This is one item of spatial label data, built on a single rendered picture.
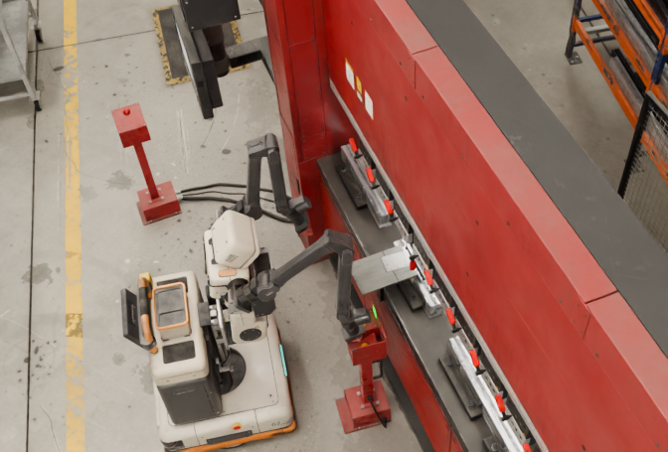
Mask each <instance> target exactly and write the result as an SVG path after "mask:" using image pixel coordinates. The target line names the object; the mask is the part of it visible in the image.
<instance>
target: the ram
mask: <svg viewBox="0 0 668 452"><path fill-rule="evenodd" d="M323 6H324V18H325V29H326V41H327V52H328V64H329V74H330V79H331V80H332V82H333V84H334V85H335V87H336V89H337V90H338V92H339V94H340V96H341V97H342V99H343V101H344V102H345V104H346V106H347V108H348V109H349V111H350V113H351V114H352V116H353V118H354V120H355V121H356V123H357V125H358V126H359V128H360V130H361V132H362V133H363V135H364V137H365V138H366V140H367V142H368V143H369V145H370V147H371V149H372V150H373V152H374V154H375V155H376V157H377V159H378V161H379V162H380V164H381V166H382V167H383V169H384V171H385V173H386V174H387V176H388V178H389V179H390V181H391V183H392V184H393V186H394V188H395V190H396V191H397V193H398V195H399V196H400V198H401V200H402V202H403V203H404V205H405V207H406V208H407V210H408V212H409V214H410V215H411V217H412V219H413V220H414V222H415V224H416V225H417V228H418V230H419V231H420V233H421V235H422V236H423V238H424V240H425V242H426V243H427V245H428V247H429V248H430V250H431V252H432V254H433V255H434V257H435V259H436V260H437V262H438V264H439V265H440V267H441V269H442V271H443V272H444V274H445V276H446V277H447V279H448V281H449V283H450V284H451V286H452V288H453V289H454V291H455V293H456V295H457V296H458V298H459V300H460V301H461V303H462V305H463V307H464V308H465V310H466V312H467V313H468V315H469V317H470V318H471V320H472V322H473V324H474V325H475V327H476V329H477V330H478V332H479V334H480V336H481V337H482V339H483V341H484V342H485V344H486V346H487V348H488V349H489V351H490V353H491V354H492V356H493V358H494V359H495V361H496V363H497V365H498V366H499V368H500V370H501V371H502V373H503V375H504V377H505V378H506V379H507V381H508V382H509V384H510V386H511V388H512V389H513V391H514V393H515V394H516V396H517V398H518V399H519V401H520V403H521V405H522V406H523V408H524V410H525V411H526V413H527V415H528V417H529V418H530V420H531V422H532V423H533V425H534V427H535V429H536V430H537V432H538V434H539V435H540V437H541V439H542V441H543V442H544V444H545V446H546V447H547V449H548V451H549V452H658V451H657V449H656V448H655V446H654V445H653V443H652V442H651V440H650V439H649V437H648V436H647V434H646V433H645V431H644V430H643V428H642V427H641V426H640V424H639V423H638V421H637V420H636V418H635V417H634V415H633V414H632V412H631V411H630V409H629V408H628V406H627V405H626V403H625V402H624V400H623V399H622V397H621V396H620V394H619V393H618V391H617V390H616V388H615V387H614V385H613V384H612V382H611V381H610V379H609V378H608V376H607V375H606V373H605V372H604V370H603V369H602V367H601V366H600V364H599V363H598V361H597V360H596V358H595V357H594V355H593V354H592V352H591V351H590V350H589V348H588V347H587V345H586V344H585V342H584V340H583V339H582V338H581V336H580V335H579V333H578V332H577V330H576V329H575V327H574V326H573V324H572V323H571V321H570V319H569V318H568V316H567V315H566V313H565V312H564V310H563V309H562V307H561V306H560V304H559V303H558V301H557V300H556V298H555V297H554V295H553V294H552V292H551V291H550V289H549V288H548V287H547V285H546V284H545V282H544V281H543V279H542V278H541V276H540V275H539V273H538V272H537V270H536V269H535V267H534V266H533V264H532V263H531V261H530V260H529V258H528V257H527V255H526V254H525V252H524V251H523V249H522V248H521V246H520V245H519V243H518V242H517V240H516V239H515V237H514V236H513V234H512V233H511V231H510V230H509V229H508V228H507V226H506V225H505V223H504V222H503V220H502V219H501V217H500V216H499V214H498V213H497V211H496V210H495V208H494V207H493V206H492V204H491V203H490V201H489V200H488V198H487V197H486V195H485V194H484V192H483V191H482V189H481V188H480V186H479V185H478V183H477V182H476V180H475V179H474V177H473V176H472V174H471V173H470V171H469V170H468V168H467V167H466V165H465V164H464V162H463V161H462V159H461V158H460V156H459V155H458V153H457V152H456V150H455V149H454V147H453V146H452V144H451V143H450V141H449V140H448V138H447V137H446V135H445V134H444V132H443V131H442V129H441V128H440V127H439V125H438V124H437V122H436V121H435V119H434V118H433V116H432V115H431V113H430V112H429V110H428V109H427V107H426V106H425V104H424V103H423V101H422V100H421V98H420V97H419V95H418V93H417V92H416V90H415V89H414V88H413V86H412V85H411V83H410V82H409V80H408V78H407V77H406V75H405V74H404V72H403V71H402V69H401V68H400V66H399V65H398V63H397V62H396V60H395V59H394V57H393V56H392V54H391V53H390V51H389V50H388V49H387V47H386V46H385V44H384V43H383V41H382V40H381V38H380V37H379V35H378V34H377V32H376V31H375V29H374V28H373V26H372V25H371V23H370V22H369V20H368V19H367V17H366V16H365V14H364V13H363V11H362V10H361V8H360V7H359V5H358V4H357V2H356V1H355V0H323ZM346 60H347V61H348V63H349V65H350V66H351V68H352V69H353V76H354V88H353V87H352V85H351V84H350V83H349V81H348V79H347V71H346ZM357 77H358V79H359V81H360V82H361V89H362V94H361V92H360V91H359V89H358V88H357ZM330 86H331V88H332V90H333V92H334V93H335V95H336V97H337V98H338V100H339V102H340V104H341V105H342V107H343V109H344V110H345V112H346V114H347V116H348V117H349V119H350V121H351V123H352V124H353V126H354V128H355V129H356V131H357V133H358V135H359V136H360V138H361V140H362V142H363V143H364V145H365V147H366V148H367V150H368V152H369V154H370V155H371V157H372V159H373V160H374V162H375V164H376V166H377V167H378V169H379V171H380V173H381V174H382V176H383V178H384V179H385V181H386V183H387V185H388V186H389V188H390V190H391V192H392V193H393V195H394V197H395V198H396V200H397V202H398V204H399V205H400V207H401V209H402V210H403V212H404V214H405V216H406V217H407V219H408V221H409V223H410V224H411V226H412V228H413V229H414V231H415V233H416V235H417V237H418V239H419V240H420V242H421V244H422V246H423V247H424V249H425V251H426V253H427V254H428V256H429V258H430V259H431V261H432V263H433V265H434V266H435V268H436V270H437V272H438V273H439V275H440V277H441V278H442V280H443V282H444V284H445V285H446V287H447V289H448V290H449V292H450V294H451V296H452V297H453V299H454V301H455V303H456V304H457V306H458V308H459V309H460V311H461V313H462V315H463V316H464V318H465V320H466V321H467V323H468V325H469V327H470V328H471V330H472V332H473V334H474V335H475V337H476V339H477V340H478V342H479V344H480V346H481V347H482V349H483V351H484V353H485V354H486V356H487V358H488V359H489V361H490V363H491V365H492V366H493V368H494V370H495V371H496V373H497V375H498V376H499V377H500V379H501V381H502V383H503V384H504V386H505V388H506V389H507V391H508V393H509V395H510V396H511V398H512V400H513V401H514V403H515V405H516V407H517V408H518V410H519V412H520V414H521V415H522V417H523V419H524V420H525V422H526V424H527V426H528V427H529V429H530V431H531V433H532V434H533V436H534V438H535V439H536V441H537V443H538V445H539V446H540V448H541V450H542V451H543V452H545V450H544V448H543V447H542V445H541V443H540V441H539V440H538V438H537V436H536V435H535V433H534V431H533V429H532V428H531V426H530V424H529V423H528V421H527V419H526V417H525V416H524V414H523V412H522V410H521V409H520V407H519V405H518V404H517V402H516V400H515V398H514V397H513V395H512V393H511V392H510V390H509V388H508V386H507V385H506V383H505V381H504V380H503V378H502V377H501V375H500V374H499V372H498V370H497V369H496V367H495V365H494V363H493V362H492V360H491V358H490V357H489V355H488V353H487V351H486V350H485V348H484V346H483V345H482V343H481V341H480V339H479V338H478V336H477V334H476V333H475V331H474V329H473V327H472V326H471V324H470V322H469V320H468V319H467V317H466V315H465V314H464V312H463V310H462V308H461V307H460V305H459V303H458V302H457V300H456V298H455V296H454V295H453V293H452V291H451V290H450V288H449V286H448V284H447V283H446V281H445V279H444V278H443V276H442V274H441V272H440V271H439V269H438V267H437V266H436V264H435V262H434V260H433V259H432V257H431V255H430V254H429V252H428V250H427V248H426V247H425V245H424V243H423V242H422V240H421V238H420V236H419V235H418V232H417V230H416V229H415V227H414V225H413V224H412V222H411V220H410V218H409V217H408V215H407V213H406V212H405V210H404V208H403V206H402V205H401V203H400V201H399V200H398V198H397V196H396V194H395V193H394V191H393V189H392V188H391V186H390V184H389V182H388V181H387V179H386V177H385V176H384V174H383V172H382V170H381V169H380V167H379V165H378V164H377V162H376V160H375V158H374V157H373V155H372V153H371V152H370V150H369V148H368V146H367V145H366V143H365V141H364V140H363V138H362V136H361V134H360V133H359V131H358V129H357V127H356V126H355V124H354V122H353V121H352V119H351V117H350V115H349V114H348V112H347V110H346V109H345V107H344V105H343V103H342V102H341V100H340V98H339V97H338V95H337V93H336V91H335V90H334V88H333V86H332V85H331V83H330ZM357 89H358V91H359V93H360V94H361V96H362V101H361V100H360V98H359V96H358V91H357ZM365 91H366V92H367V94H368V95H369V96H370V98H371V99H372V101H373V119H374V121H373V119H372V118H371V116H370V114H369V113H368V111H367V109H366V105H365Z"/></svg>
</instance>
